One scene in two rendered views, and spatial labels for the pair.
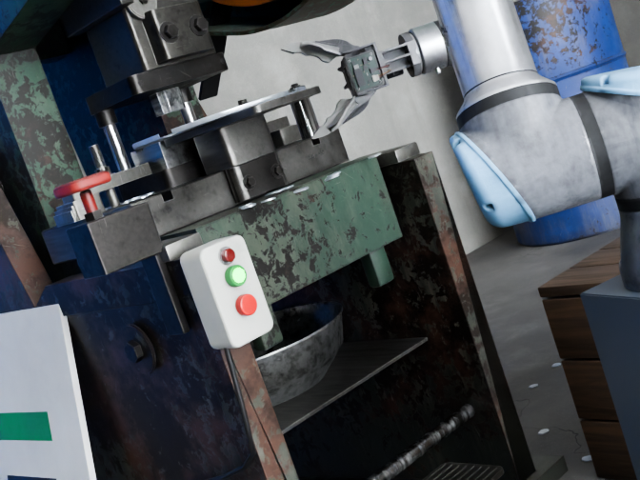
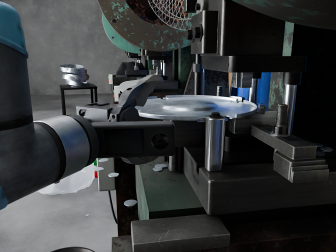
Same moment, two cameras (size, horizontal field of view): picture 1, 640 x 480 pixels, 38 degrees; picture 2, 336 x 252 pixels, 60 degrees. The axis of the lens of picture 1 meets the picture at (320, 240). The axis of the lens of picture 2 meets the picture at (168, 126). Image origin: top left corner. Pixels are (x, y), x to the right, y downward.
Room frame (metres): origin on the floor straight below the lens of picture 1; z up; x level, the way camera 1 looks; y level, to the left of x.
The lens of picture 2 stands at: (1.81, -0.48, 0.89)
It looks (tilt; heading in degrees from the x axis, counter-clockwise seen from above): 14 degrees down; 121
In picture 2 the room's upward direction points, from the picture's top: straight up
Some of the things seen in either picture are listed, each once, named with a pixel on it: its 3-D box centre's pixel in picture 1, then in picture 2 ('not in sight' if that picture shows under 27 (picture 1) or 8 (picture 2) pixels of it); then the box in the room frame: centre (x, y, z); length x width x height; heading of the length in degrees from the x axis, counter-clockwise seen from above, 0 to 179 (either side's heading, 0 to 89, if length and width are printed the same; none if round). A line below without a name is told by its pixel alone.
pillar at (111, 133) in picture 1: (114, 142); (253, 90); (1.61, 0.27, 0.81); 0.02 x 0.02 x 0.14
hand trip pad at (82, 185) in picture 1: (90, 206); not in sight; (1.23, 0.27, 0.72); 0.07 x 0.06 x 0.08; 41
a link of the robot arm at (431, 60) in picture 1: (426, 50); (58, 149); (1.52, -0.26, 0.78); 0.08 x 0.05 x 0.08; 3
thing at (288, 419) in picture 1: (266, 391); not in sight; (1.63, 0.18, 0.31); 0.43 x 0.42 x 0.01; 131
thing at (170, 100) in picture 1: (169, 101); (240, 78); (1.61, 0.16, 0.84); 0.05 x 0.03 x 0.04; 131
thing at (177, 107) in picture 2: (219, 118); (189, 105); (1.52, 0.09, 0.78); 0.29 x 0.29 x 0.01
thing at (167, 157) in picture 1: (184, 148); (240, 115); (1.61, 0.17, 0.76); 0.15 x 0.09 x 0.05; 131
